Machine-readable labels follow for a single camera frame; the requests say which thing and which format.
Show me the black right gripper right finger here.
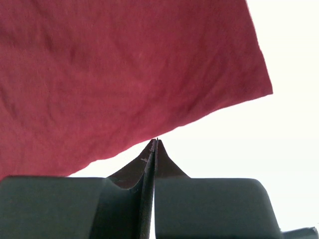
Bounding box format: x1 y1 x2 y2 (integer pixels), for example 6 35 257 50
155 140 282 239

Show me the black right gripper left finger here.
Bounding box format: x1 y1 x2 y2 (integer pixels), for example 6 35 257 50
0 140 156 239

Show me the dark red t-shirt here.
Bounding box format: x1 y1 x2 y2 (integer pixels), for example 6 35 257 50
0 0 273 178

